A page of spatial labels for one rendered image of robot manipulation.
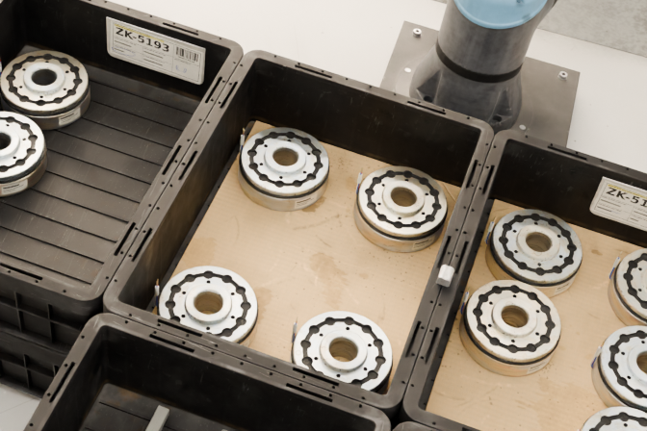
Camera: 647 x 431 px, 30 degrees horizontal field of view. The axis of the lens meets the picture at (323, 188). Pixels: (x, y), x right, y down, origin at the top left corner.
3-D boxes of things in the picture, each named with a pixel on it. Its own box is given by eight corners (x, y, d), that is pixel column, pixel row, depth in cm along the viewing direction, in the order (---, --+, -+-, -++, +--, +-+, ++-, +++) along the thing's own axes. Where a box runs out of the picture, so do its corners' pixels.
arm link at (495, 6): (420, 47, 154) (444, -39, 145) (465, -2, 163) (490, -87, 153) (504, 88, 151) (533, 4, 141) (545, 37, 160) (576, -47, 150)
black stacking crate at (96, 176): (22, 45, 152) (14, -25, 144) (241, 117, 148) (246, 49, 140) (-161, 278, 127) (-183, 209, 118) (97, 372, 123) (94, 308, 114)
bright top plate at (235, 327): (174, 259, 128) (174, 256, 127) (267, 281, 127) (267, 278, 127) (145, 336, 121) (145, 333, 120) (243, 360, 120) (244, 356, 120)
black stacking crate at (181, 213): (244, 118, 148) (249, 50, 140) (474, 194, 144) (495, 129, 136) (101, 373, 123) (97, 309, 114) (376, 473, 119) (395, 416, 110)
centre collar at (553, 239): (520, 221, 136) (521, 217, 135) (562, 235, 135) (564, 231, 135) (511, 254, 133) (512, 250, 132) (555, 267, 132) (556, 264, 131)
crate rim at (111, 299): (247, 60, 141) (248, 45, 139) (493, 139, 137) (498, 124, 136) (96, 320, 116) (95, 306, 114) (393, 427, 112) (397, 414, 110)
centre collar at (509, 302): (498, 292, 129) (499, 290, 128) (542, 310, 128) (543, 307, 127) (484, 327, 126) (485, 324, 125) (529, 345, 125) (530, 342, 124)
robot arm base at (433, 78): (420, 52, 169) (435, -5, 162) (524, 81, 168) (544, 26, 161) (399, 120, 159) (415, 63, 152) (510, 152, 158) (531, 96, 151)
